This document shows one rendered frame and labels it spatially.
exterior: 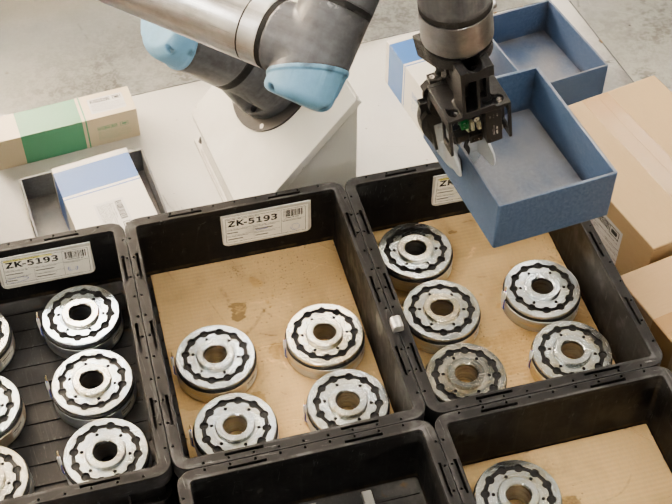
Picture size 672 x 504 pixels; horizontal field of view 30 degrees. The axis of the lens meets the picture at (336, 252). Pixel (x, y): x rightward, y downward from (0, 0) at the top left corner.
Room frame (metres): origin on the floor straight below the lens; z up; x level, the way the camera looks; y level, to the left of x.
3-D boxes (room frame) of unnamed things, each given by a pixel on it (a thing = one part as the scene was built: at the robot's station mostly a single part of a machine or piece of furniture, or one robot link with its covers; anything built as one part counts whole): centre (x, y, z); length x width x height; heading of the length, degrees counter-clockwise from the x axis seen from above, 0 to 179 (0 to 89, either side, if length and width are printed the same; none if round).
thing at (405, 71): (1.60, -0.18, 0.75); 0.20 x 0.12 x 0.09; 23
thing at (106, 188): (1.29, 0.34, 0.75); 0.20 x 0.12 x 0.09; 24
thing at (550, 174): (1.06, -0.21, 1.11); 0.20 x 0.15 x 0.07; 21
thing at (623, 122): (1.31, -0.47, 0.78); 0.30 x 0.22 x 0.16; 26
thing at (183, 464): (0.96, 0.09, 0.92); 0.40 x 0.30 x 0.02; 15
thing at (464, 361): (0.92, -0.16, 0.86); 0.05 x 0.05 x 0.01
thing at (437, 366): (0.92, -0.16, 0.86); 0.10 x 0.10 x 0.01
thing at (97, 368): (0.91, 0.31, 0.86); 0.05 x 0.05 x 0.01
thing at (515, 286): (1.06, -0.28, 0.86); 0.10 x 0.10 x 0.01
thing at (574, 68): (1.69, -0.35, 0.74); 0.20 x 0.15 x 0.07; 24
